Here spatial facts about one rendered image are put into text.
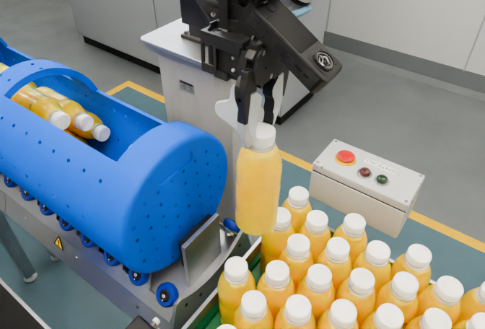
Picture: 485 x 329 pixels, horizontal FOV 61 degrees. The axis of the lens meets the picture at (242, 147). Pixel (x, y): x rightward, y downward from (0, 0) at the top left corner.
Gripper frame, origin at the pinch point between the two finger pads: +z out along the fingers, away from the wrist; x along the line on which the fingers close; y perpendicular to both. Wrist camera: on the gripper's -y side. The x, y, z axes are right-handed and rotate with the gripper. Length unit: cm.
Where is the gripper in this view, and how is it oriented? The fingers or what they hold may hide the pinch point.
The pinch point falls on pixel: (260, 133)
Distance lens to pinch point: 55.2
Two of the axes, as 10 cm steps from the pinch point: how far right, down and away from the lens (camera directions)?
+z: -0.3, 7.9, 6.2
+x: -5.9, 4.9, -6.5
